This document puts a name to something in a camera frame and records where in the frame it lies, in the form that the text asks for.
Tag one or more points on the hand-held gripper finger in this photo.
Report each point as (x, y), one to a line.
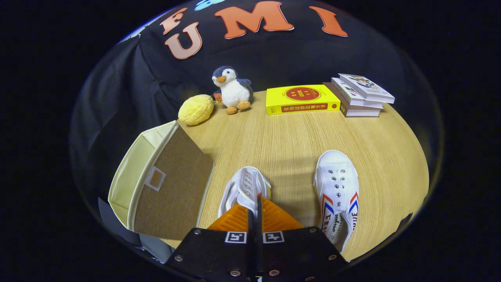
(251, 254)
(259, 254)

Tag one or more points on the white shoe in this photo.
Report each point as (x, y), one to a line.
(244, 184)
(336, 184)

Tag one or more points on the beige fabric storage box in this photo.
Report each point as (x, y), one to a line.
(172, 188)

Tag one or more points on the yellow bread plush toy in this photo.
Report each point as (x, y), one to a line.
(195, 110)

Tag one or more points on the yellow book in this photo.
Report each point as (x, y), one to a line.
(301, 100)

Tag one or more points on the penguin plush toy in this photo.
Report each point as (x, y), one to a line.
(235, 94)

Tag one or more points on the brown cover book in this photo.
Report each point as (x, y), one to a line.
(362, 112)

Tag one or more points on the white book illustrated cover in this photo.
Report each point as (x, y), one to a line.
(366, 86)

